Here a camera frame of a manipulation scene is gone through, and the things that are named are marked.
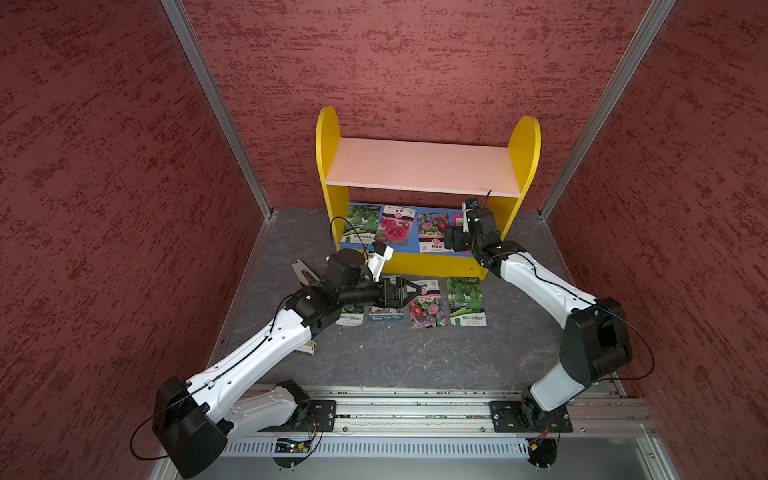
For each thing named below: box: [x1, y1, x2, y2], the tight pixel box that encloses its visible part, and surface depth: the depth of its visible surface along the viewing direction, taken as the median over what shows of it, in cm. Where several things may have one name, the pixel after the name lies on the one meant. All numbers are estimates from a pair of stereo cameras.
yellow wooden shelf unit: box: [316, 107, 542, 279], surface depth 78 cm
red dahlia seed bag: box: [375, 205, 416, 247], surface depth 99 cm
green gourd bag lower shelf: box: [340, 204, 381, 243], surface depth 99 cm
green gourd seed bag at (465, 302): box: [446, 277, 487, 327], surface depth 97 cm
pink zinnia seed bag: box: [409, 279, 448, 329], surface depth 96 cm
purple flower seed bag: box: [368, 306, 405, 321], surface depth 94 cm
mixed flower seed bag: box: [417, 213, 454, 254], surface depth 99 cm
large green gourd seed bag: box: [336, 304, 364, 326], surface depth 92 cm
